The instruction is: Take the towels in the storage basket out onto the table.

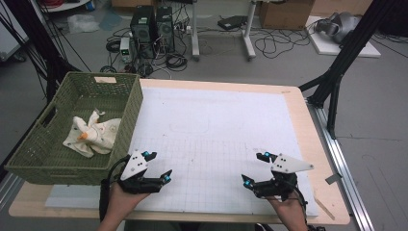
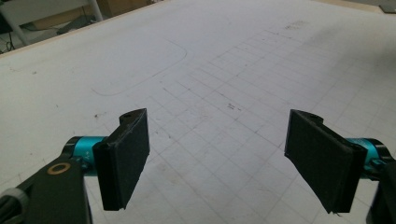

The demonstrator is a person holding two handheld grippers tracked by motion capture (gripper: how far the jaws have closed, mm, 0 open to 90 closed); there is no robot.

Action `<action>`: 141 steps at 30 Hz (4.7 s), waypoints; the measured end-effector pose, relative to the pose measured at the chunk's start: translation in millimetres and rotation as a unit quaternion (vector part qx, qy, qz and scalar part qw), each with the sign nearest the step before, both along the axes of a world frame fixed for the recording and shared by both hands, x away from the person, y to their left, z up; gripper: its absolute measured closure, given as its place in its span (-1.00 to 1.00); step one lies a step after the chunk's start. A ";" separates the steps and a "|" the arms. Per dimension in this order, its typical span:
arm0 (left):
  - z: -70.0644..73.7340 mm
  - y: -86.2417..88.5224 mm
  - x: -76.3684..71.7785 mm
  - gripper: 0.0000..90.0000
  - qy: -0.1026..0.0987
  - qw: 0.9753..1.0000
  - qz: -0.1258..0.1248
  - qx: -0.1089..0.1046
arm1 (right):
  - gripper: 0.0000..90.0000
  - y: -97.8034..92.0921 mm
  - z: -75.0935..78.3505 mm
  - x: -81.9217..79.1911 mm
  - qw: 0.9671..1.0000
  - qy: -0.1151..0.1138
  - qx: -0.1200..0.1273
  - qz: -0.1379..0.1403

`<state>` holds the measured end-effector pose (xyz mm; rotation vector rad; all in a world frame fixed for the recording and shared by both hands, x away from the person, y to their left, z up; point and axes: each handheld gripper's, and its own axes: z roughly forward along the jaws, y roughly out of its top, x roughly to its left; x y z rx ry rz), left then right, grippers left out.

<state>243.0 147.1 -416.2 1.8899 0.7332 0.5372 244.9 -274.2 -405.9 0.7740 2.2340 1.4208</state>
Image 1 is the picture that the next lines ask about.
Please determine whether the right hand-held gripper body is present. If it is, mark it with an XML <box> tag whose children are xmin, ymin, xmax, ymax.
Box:
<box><xmin>251</xmin><ymin>153</ymin><xmax>316</xmax><ymax>202</ymax></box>

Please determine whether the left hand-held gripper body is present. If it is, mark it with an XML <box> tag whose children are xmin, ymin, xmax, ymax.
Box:
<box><xmin>116</xmin><ymin>149</ymin><xmax>166</xmax><ymax>195</ymax></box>

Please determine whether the green woven basket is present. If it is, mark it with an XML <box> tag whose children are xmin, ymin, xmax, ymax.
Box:
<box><xmin>3</xmin><ymin>70</ymin><xmax>144</xmax><ymax>187</ymax></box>

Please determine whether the cream printed cloth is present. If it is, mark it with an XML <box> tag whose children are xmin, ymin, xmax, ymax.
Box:
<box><xmin>62</xmin><ymin>109</ymin><xmax>123</xmax><ymax>159</ymax></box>

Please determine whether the person's left hand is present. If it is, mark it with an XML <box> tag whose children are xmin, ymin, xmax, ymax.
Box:
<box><xmin>105</xmin><ymin>182</ymin><xmax>151</xmax><ymax>223</ymax></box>

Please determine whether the person's right hand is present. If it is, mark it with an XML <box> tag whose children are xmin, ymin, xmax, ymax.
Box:
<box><xmin>268</xmin><ymin>192</ymin><xmax>309</xmax><ymax>226</ymax></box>

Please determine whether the grey tape piece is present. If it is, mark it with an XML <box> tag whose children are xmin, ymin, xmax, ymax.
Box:
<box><xmin>324</xmin><ymin>172</ymin><xmax>344</xmax><ymax>186</ymax></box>

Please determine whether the person's dark clothing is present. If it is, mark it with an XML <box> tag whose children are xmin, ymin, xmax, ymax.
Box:
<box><xmin>123</xmin><ymin>219</ymin><xmax>273</xmax><ymax>231</ymax></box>

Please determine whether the thin wooden strip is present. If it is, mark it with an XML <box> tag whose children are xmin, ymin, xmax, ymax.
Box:
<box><xmin>313</xmin><ymin>192</ymin><xmax>336</xmax><ymax>221</ymax></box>

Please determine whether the white grid mat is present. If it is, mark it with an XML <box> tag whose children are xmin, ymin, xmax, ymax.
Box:
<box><xmin>44</xmin><ymin>86</ymin><xmax>320</xmax><ymax>218</ymax></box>

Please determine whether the small grey power supply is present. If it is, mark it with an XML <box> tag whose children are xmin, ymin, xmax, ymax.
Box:
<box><xmin>118</xmin><ymin>37</ymin><xmax>133</xmax><ymax>64</ymax></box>

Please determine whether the white floor board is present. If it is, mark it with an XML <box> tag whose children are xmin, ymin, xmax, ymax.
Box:
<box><xmin>306</xmin><ymin>14</ymin><xmax>382</xmax><ymax>59</ymax></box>

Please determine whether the black computer tower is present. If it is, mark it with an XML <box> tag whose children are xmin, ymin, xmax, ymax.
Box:
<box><xmin>129</xmin><ymin>5</ymin><xmax>158</xmax><ymax>59</ymax></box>
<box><xmin>155</xmin><ymin>5</ymin><xmax>176</xmax><ymax>54</ymax></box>

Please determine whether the white desk leg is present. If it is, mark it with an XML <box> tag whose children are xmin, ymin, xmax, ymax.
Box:
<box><xmin>242</xmin><ymin>0</ymin><xmax>258</xmax><ymax>62</ymax></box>
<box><xmin>191</xmin><ymin>0</ymin><xmax>201</xmax><ymax>62</ymax></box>

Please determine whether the flat black device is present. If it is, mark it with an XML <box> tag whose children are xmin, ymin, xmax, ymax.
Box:
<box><xmin>217</xmin><ymin>14</ymin><xmax>248</xmax><ymax>32</ymax></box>

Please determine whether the brown cardboard box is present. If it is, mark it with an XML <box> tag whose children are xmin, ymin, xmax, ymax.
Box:
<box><xmin>258</xmin><ymin>0</ymin><xmax>316</xmax><ymax>31</ymax></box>

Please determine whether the grey rounded device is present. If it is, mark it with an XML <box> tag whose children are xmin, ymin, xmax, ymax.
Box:
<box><xmin>314</xmin><ymin>12</ymin><xmax>362</xmax><ymax>44</ymax></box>

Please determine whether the clear plastic bag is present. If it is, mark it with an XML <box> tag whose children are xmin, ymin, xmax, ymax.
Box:
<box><xmin>66</xmin><ymin>13</ymin><xmax>101</xmax><ymax>35</ymax></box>

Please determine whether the white cabinet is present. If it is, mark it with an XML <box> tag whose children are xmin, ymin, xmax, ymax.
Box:
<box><xmin>0</xmin><ymin>6</ymin><xmax>30</xmax><ymax>62</ymax></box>

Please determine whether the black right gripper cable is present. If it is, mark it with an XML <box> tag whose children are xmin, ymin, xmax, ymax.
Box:
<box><xmin>293</xmin><ymin>184</ymin><xmax>326</xmax><ymax>231</ymax></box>

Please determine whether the aluminium rail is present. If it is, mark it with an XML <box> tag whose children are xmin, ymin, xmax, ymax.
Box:
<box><xmin>307</xmin><ymin>102</ymin><xmax>375</xmax><ymax>231</ymax></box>

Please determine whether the loose black floor cable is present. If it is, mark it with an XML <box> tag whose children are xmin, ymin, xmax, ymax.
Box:
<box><xmin>253</xmin><ymin>27</ymin><xmax>321</xmax><ymax>60</ymax></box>

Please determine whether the small coiled black cable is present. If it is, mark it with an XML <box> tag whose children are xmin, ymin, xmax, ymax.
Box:
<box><xmin>105</xmin><ymin>38</ymin><xmax>122</xmax><ymax>54</ymax></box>

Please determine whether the black metal stand with cables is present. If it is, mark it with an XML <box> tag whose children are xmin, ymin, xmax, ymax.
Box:
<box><xmin>3</xmin><ymin>0</ymin><xmax>81</xmax><ymax>104</ymax></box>

